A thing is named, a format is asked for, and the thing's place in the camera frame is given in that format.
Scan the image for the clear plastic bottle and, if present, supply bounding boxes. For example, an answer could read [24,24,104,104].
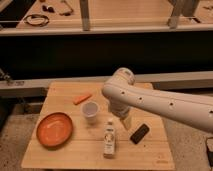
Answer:
[103,119,116,158]

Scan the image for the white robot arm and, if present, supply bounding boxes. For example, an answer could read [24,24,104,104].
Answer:
[102,68,213,133]

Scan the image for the orange ceramic bowl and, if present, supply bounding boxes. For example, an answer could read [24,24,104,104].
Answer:
[36,112,73,148]

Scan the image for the black rectangular block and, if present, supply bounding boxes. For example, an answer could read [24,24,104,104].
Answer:
[130,124,149,144]

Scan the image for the clear plastic cup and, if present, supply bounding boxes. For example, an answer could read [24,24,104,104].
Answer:
[81,101,99,124]

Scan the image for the orange carrot piece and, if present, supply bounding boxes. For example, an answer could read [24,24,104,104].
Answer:
[73,94,92,105]

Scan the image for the metal clamp at left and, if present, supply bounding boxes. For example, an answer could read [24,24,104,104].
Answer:
[0,68,24,86]

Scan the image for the small dark object on bench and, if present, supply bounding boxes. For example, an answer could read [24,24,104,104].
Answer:
[42,5,55,13]

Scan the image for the dark cable on bench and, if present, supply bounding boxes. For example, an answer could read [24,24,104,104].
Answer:
[58,0,75,17]

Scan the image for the grey metal post left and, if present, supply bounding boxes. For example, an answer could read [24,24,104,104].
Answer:
[79,0,90,31]

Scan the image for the grey metal post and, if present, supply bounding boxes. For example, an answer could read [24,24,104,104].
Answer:
[167,0,200,29]
[79,0,90,31]

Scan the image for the grey metal post right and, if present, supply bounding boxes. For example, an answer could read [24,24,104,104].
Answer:
[167,0,200,29]

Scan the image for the black coiled cable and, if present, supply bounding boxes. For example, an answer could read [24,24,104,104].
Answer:
[23,13,51,28]

